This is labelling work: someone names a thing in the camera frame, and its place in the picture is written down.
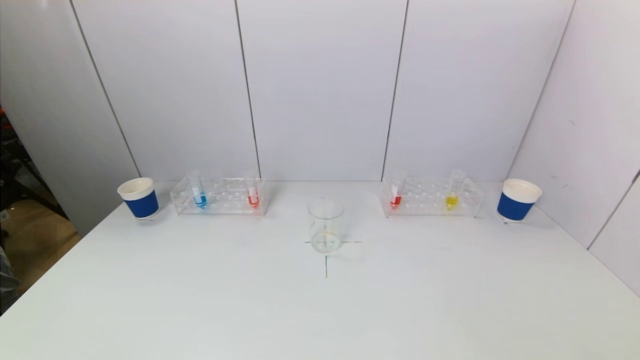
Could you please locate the test tube with red pigment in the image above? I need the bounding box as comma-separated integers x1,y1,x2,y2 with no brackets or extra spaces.
390,170,407,210

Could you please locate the clear glass beaker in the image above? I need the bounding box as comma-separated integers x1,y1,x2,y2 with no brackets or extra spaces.
307,196,345,255

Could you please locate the clear plastic wrap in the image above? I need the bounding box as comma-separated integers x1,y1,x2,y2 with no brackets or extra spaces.
0,244,23,315

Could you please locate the clear acrylic test tube rack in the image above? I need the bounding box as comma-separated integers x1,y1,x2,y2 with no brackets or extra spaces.
380,176,485,219
170,177,271,217

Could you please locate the test tube with blue pigment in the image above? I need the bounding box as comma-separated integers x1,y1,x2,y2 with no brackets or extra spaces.
188,170,208,210

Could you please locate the test tube with yellow pigment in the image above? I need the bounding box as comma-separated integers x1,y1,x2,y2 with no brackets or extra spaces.
444,169,467,211

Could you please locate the white paper cup blue sleeve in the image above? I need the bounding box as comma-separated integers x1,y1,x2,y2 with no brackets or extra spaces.
117,177,160,221
496,178,543,223

